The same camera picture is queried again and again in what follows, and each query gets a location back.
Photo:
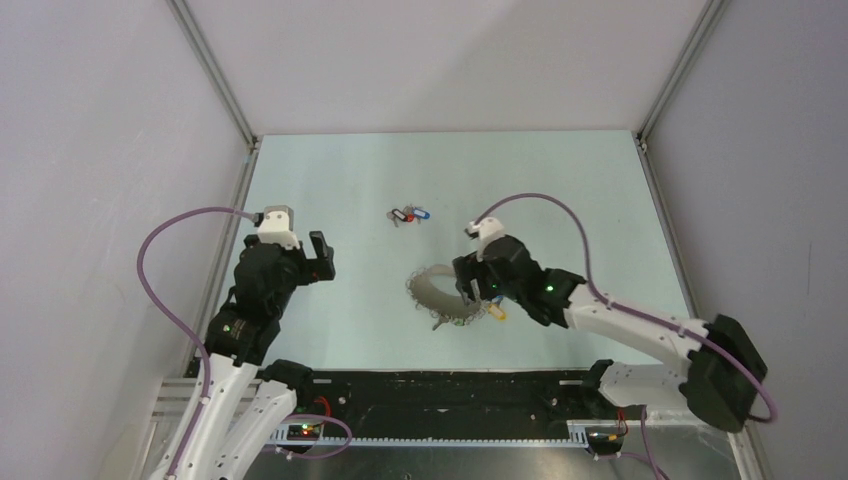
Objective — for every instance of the large grey keyring with keys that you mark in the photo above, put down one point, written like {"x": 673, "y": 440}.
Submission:
{"x": 433, "y": 289}

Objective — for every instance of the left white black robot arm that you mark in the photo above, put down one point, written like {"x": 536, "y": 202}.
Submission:
{"x": 238, "y": 402}

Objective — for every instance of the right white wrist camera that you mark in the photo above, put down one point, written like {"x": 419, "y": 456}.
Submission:
{"x": 483, "y": 233}

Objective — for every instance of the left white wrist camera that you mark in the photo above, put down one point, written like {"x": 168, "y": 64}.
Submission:
{"x": 276, "y": 227}

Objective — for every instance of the pile of removed keys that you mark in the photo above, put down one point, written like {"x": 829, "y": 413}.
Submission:
{"x": 408, "y": 214}

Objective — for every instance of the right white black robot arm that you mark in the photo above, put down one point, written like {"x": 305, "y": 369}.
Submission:
{"x": 716, "y": 361}

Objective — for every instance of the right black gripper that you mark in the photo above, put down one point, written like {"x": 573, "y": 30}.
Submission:
{"x": 468, "y": 268}

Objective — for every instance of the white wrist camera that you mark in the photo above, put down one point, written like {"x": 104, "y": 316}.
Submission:
{"x": 483, "y": 233}
{"x": 276, "y": 227}

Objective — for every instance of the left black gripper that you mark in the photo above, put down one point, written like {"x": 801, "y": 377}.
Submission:
{"x": 321, "y": 268}

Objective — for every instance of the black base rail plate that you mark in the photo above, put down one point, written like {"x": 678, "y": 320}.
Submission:
{"x": 543, "y": 404}

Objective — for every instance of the white slotted cable duct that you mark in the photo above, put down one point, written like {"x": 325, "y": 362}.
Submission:
{"x": 283, "y": 437}

